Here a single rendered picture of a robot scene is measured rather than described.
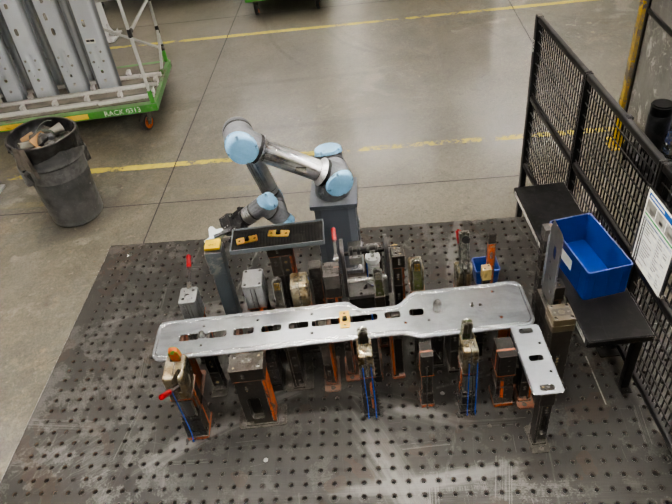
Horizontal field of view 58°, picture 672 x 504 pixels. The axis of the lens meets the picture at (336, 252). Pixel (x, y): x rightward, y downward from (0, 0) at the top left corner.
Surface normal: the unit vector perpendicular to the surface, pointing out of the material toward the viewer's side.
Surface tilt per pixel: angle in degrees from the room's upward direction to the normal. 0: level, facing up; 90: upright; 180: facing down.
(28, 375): 0
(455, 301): 0
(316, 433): 0
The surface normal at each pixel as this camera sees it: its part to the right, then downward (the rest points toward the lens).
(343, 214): -0.02, 0.65
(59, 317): -0.11, -0.76
